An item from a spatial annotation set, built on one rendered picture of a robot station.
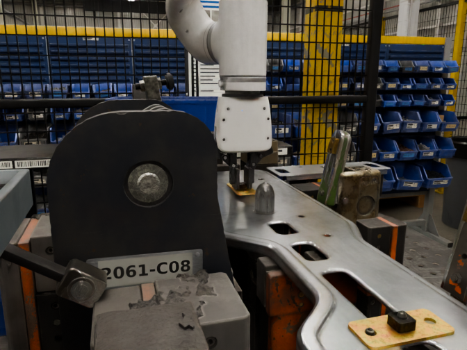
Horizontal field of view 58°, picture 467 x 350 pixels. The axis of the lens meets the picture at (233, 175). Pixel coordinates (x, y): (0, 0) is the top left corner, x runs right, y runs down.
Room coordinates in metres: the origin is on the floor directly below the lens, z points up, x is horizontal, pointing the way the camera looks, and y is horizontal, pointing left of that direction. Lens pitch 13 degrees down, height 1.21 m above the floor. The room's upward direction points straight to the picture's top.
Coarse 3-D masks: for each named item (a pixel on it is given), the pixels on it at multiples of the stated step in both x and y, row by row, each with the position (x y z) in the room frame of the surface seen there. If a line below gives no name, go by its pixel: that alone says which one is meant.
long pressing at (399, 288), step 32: (224, 192) 0.76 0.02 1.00; (288, 192) 0.76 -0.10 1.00; (224, 224) 0.58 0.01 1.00; (256, 224) 0.58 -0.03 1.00; (288, 224) 0.59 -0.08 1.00; (320, 224) 0.58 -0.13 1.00; (352, 224) 0.59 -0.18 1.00; (288, 256) 0.46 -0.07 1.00; (352, 256) 0.47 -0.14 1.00; (384, 256) 0.48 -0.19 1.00; (320, 288) 0.38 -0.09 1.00; (384, 288) 0.39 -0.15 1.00; (416, 288) 0.39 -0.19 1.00; (320, 320) 0.33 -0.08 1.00; (352, 320) 0.33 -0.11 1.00; (448, 320) 0.33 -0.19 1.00
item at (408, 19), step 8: (400, 0) 5.06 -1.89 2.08; (408, 0) 4.93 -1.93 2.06; (416, 0) 4.95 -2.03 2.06; (400, 8) 5.04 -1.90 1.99; (408, 8) 4.93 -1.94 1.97; (416, 8) 4.96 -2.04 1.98; (400, 16) 5.03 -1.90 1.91; (408, 16) 4.93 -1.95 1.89; (416, 16) 4.96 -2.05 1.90; (400, 24) 5.02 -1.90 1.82; (408, 24) 4.93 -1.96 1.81; (416, 24) 4.96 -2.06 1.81; (400, 32) 5.01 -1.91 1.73; (408, 32) 4.92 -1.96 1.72; (416, 32) 4.96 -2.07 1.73
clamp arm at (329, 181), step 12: (336, 132) 0.76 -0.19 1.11; (336, 144) 0.75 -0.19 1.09; (348, 144) 0.74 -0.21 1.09; (336, 156) 0.74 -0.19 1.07; (324, 168) 0.77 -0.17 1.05; (336, 168) 0.74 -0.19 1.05; (324, 180) 0.76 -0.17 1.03; (336, 180) 0.74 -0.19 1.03; (324, 192) 0.75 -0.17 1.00; (336, 192) 0.74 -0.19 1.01; (324, 204) 0.74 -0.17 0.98
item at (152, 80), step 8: (144, 80) 0.70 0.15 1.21; (152, 80) 0.71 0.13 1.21; (160, 80) 0.72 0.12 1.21; (168, 80) 0.72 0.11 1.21; (136, 88) 0.71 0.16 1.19; (144, 88) 0.71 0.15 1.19; (152, 88) 0.71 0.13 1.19; (160, 88) 0.73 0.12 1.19; (168, 88) 0.73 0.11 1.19; (152, 96) 0.71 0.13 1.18; (160, 96) 0.71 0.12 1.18
